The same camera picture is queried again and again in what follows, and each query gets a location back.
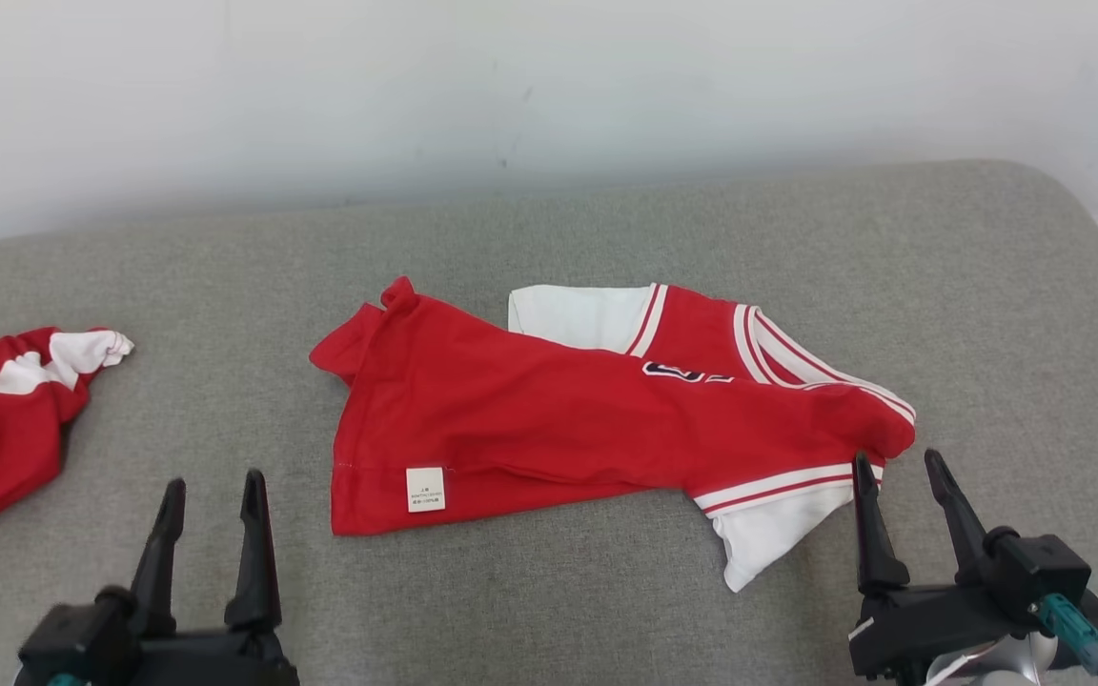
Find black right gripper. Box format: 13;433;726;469
848;448;1038;681

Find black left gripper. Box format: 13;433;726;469
118;468;301;686

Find red basketball jersey white sleeves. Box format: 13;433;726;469
308;275;918;594

